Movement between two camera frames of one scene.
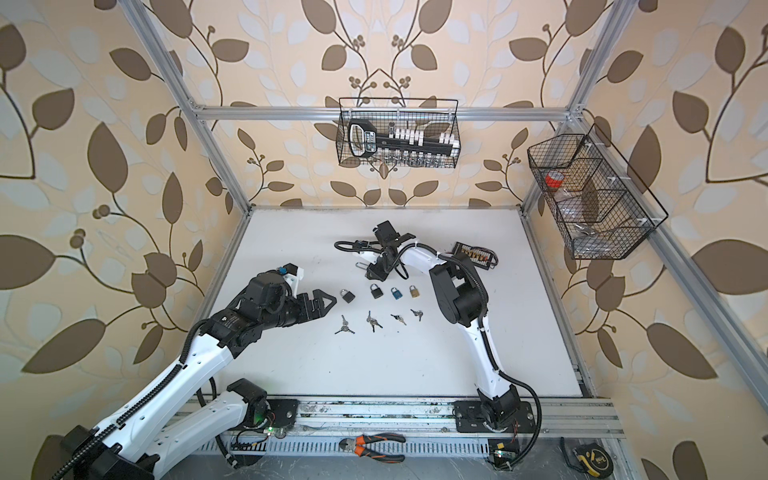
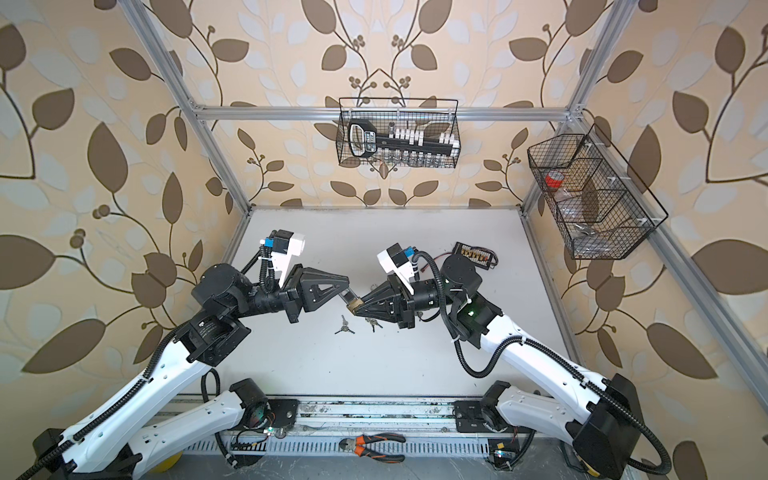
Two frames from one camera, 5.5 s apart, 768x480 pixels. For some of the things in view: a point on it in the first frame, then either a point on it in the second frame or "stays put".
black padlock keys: [345, 326] stays put
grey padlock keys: [372, 321] stays put
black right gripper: [372, 268] → [391, 288]
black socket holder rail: [363, 140] stays put
